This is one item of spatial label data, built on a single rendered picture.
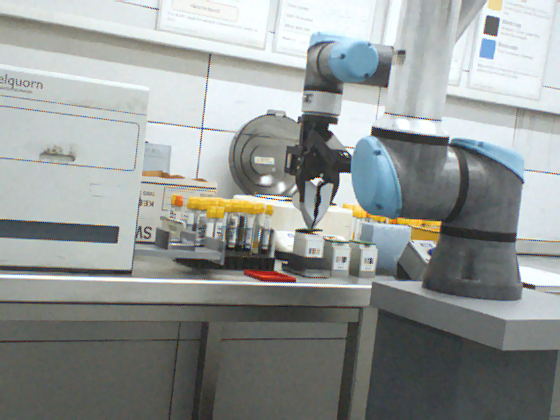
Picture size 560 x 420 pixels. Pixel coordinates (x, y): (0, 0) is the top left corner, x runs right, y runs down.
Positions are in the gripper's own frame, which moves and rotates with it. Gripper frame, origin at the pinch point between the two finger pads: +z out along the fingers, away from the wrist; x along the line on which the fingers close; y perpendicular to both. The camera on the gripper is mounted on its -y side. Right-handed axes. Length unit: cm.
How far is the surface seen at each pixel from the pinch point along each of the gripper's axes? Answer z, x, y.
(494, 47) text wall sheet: -50, -92, 58
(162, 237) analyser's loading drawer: 4.2, 31.5, -3.1
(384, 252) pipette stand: 5.3, -20.7, 4.3
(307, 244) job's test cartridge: 4.0, 1.7, -1.5
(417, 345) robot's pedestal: 14.1, 3.7, -38.3
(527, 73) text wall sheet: -45, -107, 59
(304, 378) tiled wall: 47, -40, 58
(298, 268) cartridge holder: 8.7, 2.7, -0.9
